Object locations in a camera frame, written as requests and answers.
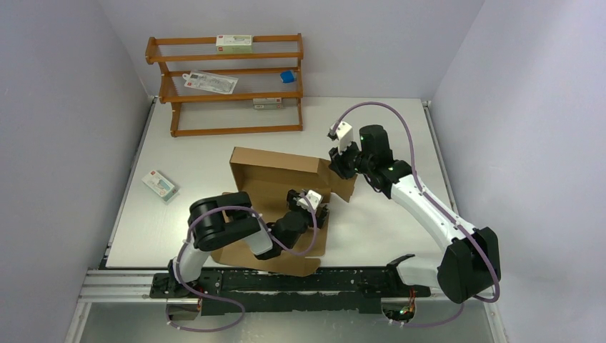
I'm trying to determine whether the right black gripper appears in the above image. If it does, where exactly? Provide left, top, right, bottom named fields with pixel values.
left=328, top=136, right=373, bottom=179

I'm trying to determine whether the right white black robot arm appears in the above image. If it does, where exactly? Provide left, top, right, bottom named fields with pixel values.
left=327, top=122, right=500, bottom=304

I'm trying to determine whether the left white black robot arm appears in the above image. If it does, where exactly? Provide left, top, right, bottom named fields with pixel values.
left=162, top=189, right=329, bottom=297

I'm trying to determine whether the small grey product box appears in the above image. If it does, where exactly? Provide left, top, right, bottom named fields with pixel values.
left=252, top=97, right=283, bottom=110

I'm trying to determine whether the white green product box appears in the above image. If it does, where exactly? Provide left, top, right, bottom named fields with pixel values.
left=215, top=34, right=253, bottom=54

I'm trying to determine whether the small blue block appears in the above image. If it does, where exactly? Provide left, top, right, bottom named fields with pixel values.
left=279, top=70, right=297, bottom=84

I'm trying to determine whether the small white flat package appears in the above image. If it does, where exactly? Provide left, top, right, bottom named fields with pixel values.
left=141, top=170, right=180, bottom=204

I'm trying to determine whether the orange wooden shelf rack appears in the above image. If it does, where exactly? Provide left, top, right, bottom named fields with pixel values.
left=145, top=33, right=304, bottom=137

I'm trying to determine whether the clear plastic packaged item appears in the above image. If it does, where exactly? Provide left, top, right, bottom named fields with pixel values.
left=182, top=71, right=239, bottom=94

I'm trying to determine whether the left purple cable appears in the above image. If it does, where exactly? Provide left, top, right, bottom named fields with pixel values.
left=165, top=194, right=319, bottom=333

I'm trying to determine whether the purple cable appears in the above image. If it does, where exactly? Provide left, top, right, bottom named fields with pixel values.
left=328, top=101, right=502, bottom=329
left=165, top=194, right=319, bottom=333

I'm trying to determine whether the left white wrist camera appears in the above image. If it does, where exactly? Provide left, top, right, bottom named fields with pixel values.
left=296, top=189, right=323, bottom=211

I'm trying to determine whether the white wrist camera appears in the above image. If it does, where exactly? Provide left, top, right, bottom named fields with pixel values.
left=296, top=189, right=323, bottom=211
left=327, top=121, right=354, bottom=154

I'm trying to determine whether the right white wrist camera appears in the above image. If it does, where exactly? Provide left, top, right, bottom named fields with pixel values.
left=327, top=121, right=354, bottom=154

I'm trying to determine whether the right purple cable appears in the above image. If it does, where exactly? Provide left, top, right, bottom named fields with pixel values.
left=328, top=101, right=502, bottom=329

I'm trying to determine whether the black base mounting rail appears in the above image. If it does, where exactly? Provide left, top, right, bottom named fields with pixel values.
left=149, top=266, right=432, bottom=317

